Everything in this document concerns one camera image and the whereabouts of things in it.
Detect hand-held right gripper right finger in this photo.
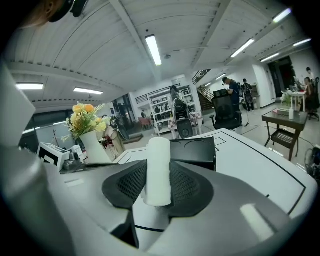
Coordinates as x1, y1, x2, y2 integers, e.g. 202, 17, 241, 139
147, 161, 298, 256

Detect dark mesh side table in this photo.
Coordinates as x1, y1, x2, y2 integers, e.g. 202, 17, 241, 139
261, 109, 309, 162

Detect black head-mounted camera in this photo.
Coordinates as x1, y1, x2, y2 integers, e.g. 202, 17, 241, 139
48, 0, 89, 24

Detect black office chair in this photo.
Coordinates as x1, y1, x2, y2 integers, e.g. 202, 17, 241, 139
209, 96, 243, 131

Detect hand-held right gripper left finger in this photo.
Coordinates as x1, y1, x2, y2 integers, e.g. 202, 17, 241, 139
60, 159, 148, 249

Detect white towel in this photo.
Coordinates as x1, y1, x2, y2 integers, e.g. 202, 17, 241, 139
143, 136, 172, 207

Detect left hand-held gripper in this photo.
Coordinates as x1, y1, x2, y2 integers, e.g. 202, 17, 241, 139
37, 142, 121, 174

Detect staircase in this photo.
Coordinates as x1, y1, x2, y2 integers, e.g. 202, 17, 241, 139
192, 69, 216, 112

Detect pile of black cables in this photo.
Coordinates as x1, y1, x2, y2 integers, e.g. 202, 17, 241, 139
304, 147, 320, 181

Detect row of ceiling tube lights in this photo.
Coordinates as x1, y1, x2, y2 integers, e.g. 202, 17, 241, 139
15, 8, 312, 96

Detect wooden step platform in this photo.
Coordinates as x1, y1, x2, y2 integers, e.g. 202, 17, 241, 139
123, 134, 145, 145

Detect yellow artificial flowers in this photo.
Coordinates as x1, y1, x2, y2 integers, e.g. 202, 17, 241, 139
61, 101, 111, 141

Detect red chair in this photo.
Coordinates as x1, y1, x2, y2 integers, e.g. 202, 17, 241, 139
138, 116, 152, 131

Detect white shelving unit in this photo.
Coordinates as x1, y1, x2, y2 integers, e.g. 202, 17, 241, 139
149, 84, 199, 136

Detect white vase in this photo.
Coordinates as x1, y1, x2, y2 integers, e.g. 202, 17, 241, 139
79, 130, 112, 164

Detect white table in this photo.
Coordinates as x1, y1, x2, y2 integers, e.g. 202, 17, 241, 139
109, 128, 319, 234

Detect pink checked cloth table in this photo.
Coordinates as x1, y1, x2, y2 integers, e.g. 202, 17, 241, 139
167, 112, 204, 136

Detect person's face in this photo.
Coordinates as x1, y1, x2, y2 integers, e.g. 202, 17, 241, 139
21, 0, 61, 29

